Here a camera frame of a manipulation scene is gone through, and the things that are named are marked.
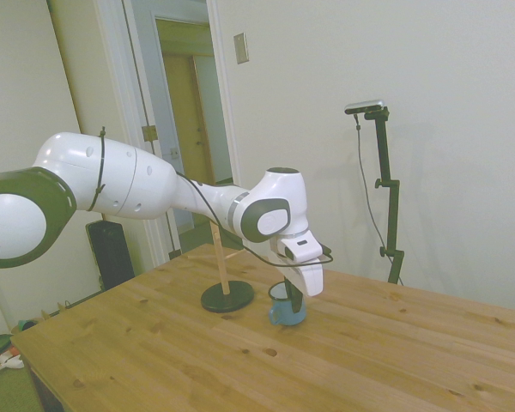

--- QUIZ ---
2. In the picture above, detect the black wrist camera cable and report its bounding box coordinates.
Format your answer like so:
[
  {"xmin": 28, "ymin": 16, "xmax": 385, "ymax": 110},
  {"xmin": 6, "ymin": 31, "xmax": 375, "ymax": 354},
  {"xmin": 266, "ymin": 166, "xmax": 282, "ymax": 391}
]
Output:
[{"xmin": 175, "ymin": 171, "xmax": 336, "ymax": 268}]

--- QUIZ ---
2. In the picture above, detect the blue enamel mug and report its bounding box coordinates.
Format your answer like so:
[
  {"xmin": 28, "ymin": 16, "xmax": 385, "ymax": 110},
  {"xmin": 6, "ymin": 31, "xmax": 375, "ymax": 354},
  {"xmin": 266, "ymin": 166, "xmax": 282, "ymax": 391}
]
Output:
[{"xmin": 268, "ymin": 282, "xmax": 307, "ymax": 328}]

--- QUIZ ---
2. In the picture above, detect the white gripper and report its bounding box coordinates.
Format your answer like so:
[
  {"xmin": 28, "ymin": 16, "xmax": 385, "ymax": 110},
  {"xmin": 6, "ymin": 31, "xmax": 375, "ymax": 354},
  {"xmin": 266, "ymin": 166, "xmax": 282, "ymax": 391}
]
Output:
[{"xmin": 270, "ymin": 238, "xmax": 327, "ymax": 316}]

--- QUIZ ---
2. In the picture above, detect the white floor object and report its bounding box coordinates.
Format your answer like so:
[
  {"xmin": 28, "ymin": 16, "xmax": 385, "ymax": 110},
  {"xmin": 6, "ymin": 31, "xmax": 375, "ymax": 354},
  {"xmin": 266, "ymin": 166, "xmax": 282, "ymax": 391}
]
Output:
[{"xmin": 0, "ymin": 351, "xmax": 26, "ymax": 371}]

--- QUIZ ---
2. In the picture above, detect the grey exterior camera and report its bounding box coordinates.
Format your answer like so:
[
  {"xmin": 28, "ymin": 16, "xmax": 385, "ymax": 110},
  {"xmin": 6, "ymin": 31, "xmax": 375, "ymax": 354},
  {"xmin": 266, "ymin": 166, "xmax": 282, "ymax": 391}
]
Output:
[{"xmin": 344, "ymin": 99, "xmax": 387, "ymax": 116}]

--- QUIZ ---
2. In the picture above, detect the white door leaf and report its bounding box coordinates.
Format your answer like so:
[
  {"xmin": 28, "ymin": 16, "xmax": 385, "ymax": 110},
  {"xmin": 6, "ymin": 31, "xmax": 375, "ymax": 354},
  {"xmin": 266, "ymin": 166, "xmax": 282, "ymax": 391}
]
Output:
[{"xmin": 122, "ymin": 0, "xmax": 184, "ymax": 263}]

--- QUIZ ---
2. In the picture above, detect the black upright box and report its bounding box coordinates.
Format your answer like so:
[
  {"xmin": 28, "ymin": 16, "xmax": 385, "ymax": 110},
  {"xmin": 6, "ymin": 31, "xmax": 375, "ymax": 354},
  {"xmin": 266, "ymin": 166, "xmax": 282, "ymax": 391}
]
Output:
[{"xmin": 85, "ymin": 219, "xmax": 136, "ymax": 292}]

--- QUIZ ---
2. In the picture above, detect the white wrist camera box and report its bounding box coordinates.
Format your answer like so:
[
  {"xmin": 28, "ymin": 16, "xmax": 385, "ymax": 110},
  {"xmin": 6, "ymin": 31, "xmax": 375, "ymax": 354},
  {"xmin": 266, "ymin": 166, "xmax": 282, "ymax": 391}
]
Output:
[{"xmin": 282, "ymin": 233, "xmax": 324, "ymax": 263}]

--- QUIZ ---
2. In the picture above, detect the black round mug stand base with wooden pole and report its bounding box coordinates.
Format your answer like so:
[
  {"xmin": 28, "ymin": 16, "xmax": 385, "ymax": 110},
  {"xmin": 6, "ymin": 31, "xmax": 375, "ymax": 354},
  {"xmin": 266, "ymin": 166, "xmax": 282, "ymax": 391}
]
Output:
[{"xmin": 187, "ymin": 218, "xmax": 257, "ymax": 314}]

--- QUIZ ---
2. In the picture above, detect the grey camera cable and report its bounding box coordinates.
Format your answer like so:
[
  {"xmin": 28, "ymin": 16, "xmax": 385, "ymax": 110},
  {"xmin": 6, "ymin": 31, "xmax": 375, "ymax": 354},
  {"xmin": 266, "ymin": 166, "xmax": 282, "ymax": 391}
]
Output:
[{"xmin": 354, "ymin": 113, "xmax": 392, "ymax": 255}]

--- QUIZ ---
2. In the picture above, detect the metal wall switch plate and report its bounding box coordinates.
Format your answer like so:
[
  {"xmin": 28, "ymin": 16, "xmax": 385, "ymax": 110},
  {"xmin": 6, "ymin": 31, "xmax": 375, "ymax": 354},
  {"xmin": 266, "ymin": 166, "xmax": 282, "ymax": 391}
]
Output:
[{"xmin": 233, "ymin": 32, "xmax": 250, "ymax": 66}]

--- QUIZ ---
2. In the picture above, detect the wooden hallway door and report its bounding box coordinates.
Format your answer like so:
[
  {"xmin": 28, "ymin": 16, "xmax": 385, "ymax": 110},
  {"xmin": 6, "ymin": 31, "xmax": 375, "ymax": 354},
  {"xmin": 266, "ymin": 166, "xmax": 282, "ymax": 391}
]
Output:
[{"xmin": 162, "ymin": 54, "xmax": 218, "ymax": 188}]

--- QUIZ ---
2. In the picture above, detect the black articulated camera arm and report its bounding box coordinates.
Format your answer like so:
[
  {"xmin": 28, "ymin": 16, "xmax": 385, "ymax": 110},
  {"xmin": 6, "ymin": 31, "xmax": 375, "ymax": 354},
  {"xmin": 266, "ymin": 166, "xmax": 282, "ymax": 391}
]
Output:
[{"xmin": 363, "ymin": 106, "xmax": 406, "ymax": 286}]

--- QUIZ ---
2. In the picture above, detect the black strap around arm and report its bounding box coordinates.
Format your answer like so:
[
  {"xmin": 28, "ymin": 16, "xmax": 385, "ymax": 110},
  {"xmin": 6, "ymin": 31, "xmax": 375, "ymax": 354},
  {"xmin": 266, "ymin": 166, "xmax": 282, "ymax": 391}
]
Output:
[{"xmin": 85, "ymin": 125, "xmax": 109, "ymax": 212}]

